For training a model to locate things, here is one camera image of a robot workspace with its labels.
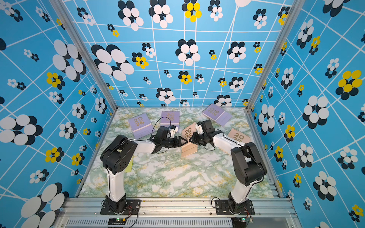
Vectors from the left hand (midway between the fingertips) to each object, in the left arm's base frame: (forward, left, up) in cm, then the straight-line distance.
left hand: (187, 141), depth 94 cm
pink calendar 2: (+6, -37, -3) cm, 38 cm away
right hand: (0, -3, +2) cm, 4 cm away
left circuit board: (-43, +36, -8) cm, 56 cm away
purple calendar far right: (+29, -25, -4) cm, 38 cm away
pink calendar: (-5, -2, 0) cm, 5 cm away
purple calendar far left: (+17, +36, -5) cm, 40 cm away
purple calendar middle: (+29, +11, -7) cm, 32 cm away
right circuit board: (-43, -27, -5) cm, 51 cm away
